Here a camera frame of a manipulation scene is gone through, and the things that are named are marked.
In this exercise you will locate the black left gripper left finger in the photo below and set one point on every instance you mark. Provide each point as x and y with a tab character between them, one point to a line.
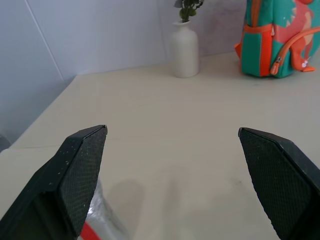
62	180

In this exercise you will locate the white ceramic vase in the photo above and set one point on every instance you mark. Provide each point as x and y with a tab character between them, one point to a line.
185	50

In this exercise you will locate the teal dinosaur backpack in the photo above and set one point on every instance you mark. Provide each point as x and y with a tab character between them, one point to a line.
255	50

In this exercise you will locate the pink flower bouquet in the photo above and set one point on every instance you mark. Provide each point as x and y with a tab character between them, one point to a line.
186	12

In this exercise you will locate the clear jar with grey lid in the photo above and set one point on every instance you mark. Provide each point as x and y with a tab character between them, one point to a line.
100	217

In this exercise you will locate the dark grey rounded object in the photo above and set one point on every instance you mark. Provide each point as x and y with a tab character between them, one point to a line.
3	145

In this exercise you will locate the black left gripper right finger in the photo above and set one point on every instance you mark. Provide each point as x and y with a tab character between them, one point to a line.
280	180

